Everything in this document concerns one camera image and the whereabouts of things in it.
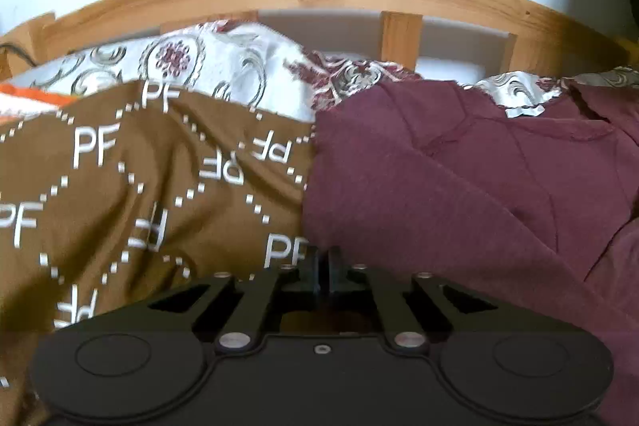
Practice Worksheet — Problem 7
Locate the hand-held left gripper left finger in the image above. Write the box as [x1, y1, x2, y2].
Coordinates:
[147, 248, 324, 354]

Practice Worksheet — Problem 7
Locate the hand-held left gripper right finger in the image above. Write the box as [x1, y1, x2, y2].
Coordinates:
[327, 248, 500, 354]

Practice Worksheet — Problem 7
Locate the maroon garment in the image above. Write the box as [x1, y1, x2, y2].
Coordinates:
[300, 77, 639, 426]

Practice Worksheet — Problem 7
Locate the brown dotted print blanket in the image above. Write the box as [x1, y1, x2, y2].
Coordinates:
[0, 79, 320, 426]

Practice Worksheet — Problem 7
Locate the white maroon floral bedsheet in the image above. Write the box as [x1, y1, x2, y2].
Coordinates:
[10, 21, 639, 117]

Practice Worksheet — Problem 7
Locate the orange white striped cloth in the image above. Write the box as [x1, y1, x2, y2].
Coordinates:
[0, 83, 78, 120]

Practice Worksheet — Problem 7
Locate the black cable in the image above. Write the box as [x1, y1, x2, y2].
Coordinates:
[0, 44, 36, 67]

